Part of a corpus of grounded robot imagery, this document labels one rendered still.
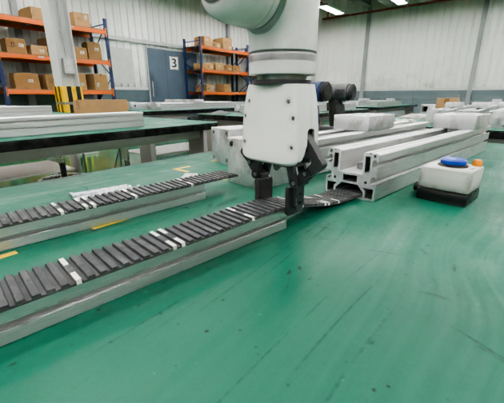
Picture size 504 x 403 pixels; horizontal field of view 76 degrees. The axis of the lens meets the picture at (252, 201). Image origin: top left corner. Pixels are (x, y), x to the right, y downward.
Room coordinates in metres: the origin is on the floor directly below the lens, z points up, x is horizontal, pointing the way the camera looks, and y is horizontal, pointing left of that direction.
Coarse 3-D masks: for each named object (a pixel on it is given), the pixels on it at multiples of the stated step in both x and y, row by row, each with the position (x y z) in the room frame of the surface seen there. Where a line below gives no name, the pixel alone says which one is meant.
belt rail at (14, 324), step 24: (216, 240) 0.33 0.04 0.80; (240, 240) 0.36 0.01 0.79; (144, 264) 0.27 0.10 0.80; (168, 264) 0.30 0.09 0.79; (192, 264) 0.31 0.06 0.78; (72, 288) 0.23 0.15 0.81; (96, 288) 0.24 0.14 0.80; (120, 288) 0.26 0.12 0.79; (24, 312) 0.21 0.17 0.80; (48, 312) 0.22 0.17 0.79; (72, 312) 0.23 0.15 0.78; (0, 336) 0.19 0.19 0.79; (24, 336) 0.20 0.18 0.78
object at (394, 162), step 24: (360, 144) 0.65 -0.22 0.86; (384, 144) 0.71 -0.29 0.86; (408, 144) 0.65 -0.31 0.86; (432, 144) 0.71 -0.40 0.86; (456, 144) 0.84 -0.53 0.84; (480, 144) 1.03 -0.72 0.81; (336, 168) 0.59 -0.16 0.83; (360, 168) 0.60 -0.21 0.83; (384, 168) 0.55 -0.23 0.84; (408, 168) 0.63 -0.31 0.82; (384, 192) 0.56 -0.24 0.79
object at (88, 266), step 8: (72, 256) 0.27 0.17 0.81; (80, 256) 0.28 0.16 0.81; (88, 256) 0.27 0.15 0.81; (72, 264) 0.26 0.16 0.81; (80, 264) 0.26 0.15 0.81; (88, 264) 0.26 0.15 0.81; (96, 264) 0.26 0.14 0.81; (80, 272) 0.25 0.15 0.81; (88, 272) 0.24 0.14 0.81; (96, 272) 0.25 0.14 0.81; (104, 272) 0.25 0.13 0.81; (88, 280) 0.24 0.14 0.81
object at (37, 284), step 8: (24, 272) 0.24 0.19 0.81; (32, 272) 0.25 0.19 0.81; (40, 272) 0.24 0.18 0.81; (24, 280) 0.23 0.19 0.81; (32, 280) 0.23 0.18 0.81; (40, 280) 0.23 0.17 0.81; (48, 280) 0.23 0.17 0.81; (24, 288) 0.22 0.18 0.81; (32, 288) 0.22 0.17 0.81; (40, 288) 0.22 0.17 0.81; (48, 288) 0.22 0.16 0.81; (56, 288) 0.22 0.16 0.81; (32, 296) 0.21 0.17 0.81; (40, 296) 0.21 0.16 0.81
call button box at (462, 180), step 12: (432, 168) 0.55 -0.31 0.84; (444, 168) 0.54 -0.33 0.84; (456, 168) 0.54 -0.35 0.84; (468, 168) 0.54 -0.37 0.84; (480, 168) 0.54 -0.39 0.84; (420, 180) 0.56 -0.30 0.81; (432, 180) 0.55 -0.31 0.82; (444, 180) 0.53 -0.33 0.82; (456, 180) 0.52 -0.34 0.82; (468, 180) 0.51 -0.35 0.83; (480, 180) 0.55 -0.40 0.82; (420, 192) 0.56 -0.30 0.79; (432, 192) 0.54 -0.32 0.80; (444, 192) 0.53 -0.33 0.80; (456, 192) 0.52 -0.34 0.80; (468, 192) 0.51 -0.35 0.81; (456, 204) 0.51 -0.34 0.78; (468, 204) 0.52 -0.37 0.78
